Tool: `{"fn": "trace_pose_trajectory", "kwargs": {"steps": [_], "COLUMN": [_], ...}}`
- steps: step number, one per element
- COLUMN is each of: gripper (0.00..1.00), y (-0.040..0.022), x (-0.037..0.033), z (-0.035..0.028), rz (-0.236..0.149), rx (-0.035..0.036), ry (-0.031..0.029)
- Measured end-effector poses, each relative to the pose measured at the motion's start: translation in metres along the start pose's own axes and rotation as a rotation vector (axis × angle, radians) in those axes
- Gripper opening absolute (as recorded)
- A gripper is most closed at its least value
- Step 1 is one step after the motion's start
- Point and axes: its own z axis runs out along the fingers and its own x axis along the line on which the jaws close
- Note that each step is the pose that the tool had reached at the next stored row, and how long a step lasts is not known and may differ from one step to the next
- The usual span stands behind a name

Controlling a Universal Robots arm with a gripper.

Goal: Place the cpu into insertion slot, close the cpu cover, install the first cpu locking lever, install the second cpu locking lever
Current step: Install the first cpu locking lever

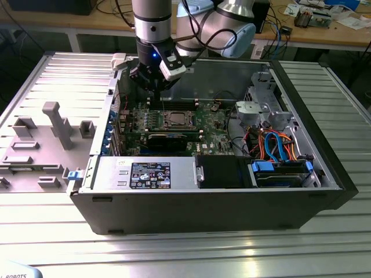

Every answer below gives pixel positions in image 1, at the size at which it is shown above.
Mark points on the hard disk blue carrier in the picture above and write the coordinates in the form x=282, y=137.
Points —
x=278, y=178

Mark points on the pale blue teach pendant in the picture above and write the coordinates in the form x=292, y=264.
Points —
x=17, y=270

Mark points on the blue box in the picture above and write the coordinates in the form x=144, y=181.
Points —
x=342, y=3

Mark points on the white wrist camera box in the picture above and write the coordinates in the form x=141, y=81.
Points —
x=172, y=66

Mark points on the silver metal drive cage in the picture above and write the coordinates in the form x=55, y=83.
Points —
x=252, y=108

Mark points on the CPU socket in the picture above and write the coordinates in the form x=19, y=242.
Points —
x=165, y=125

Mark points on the green motherboard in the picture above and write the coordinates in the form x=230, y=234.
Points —
x=214, y=136

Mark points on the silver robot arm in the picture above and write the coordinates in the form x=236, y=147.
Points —
x=150, y=17

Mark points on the white paper sheets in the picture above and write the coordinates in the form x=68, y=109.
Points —
x=352, y=23

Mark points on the black PC case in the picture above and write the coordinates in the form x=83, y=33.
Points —
x=203, y=211

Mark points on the blue case latch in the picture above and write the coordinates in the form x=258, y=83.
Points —
x=74, y=175

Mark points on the black monitor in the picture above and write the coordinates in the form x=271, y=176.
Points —
x=43, y=5

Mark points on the white label sheet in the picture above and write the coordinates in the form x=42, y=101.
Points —
x=258, y=53

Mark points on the wooden desk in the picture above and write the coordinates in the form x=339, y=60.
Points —
x=87, y=21

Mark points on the finned CPU heat sink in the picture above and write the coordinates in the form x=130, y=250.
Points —
x=303, y=18

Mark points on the small black adapter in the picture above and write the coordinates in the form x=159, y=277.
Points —
x=286, y=30

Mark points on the black graphics card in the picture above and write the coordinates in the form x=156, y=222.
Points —
x=168, y=143

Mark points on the black RAM slot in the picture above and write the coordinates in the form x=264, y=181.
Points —
x=174, y=109
x=174, y=101
x=174, y=106

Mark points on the grey parts rack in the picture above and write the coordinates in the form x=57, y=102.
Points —
x=62, y=127

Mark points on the silver power supply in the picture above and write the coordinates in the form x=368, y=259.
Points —
x=116, y=176

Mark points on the small metal box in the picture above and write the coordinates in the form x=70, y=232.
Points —
x=321, y=18

